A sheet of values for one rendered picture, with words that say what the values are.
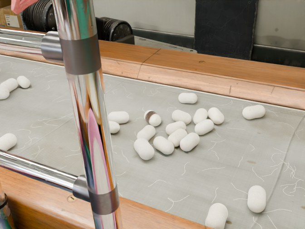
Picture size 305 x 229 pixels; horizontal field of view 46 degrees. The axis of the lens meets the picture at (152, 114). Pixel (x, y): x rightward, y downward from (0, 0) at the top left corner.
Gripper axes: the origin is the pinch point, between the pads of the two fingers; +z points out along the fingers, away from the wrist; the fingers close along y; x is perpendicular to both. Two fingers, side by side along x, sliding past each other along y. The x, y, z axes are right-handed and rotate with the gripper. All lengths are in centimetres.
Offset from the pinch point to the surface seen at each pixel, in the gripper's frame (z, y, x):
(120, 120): 16.6, 31.6, 0.5
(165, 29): -107, -65, 182
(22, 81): 13.7, 7.7, 2.3
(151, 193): 26, 43, -6
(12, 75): 11.9, 0.3, 6.1
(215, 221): 26, 52, -9
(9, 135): 24.7, 20.1, -7.3
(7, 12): -83, -195, 147
